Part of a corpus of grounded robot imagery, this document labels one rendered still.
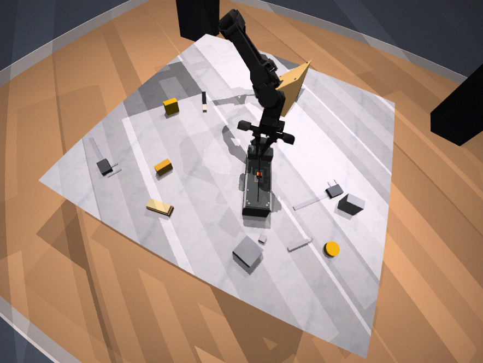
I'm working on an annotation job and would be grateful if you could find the yellow short cylinder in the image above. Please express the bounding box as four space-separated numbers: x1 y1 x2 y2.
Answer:
323 241 340 257

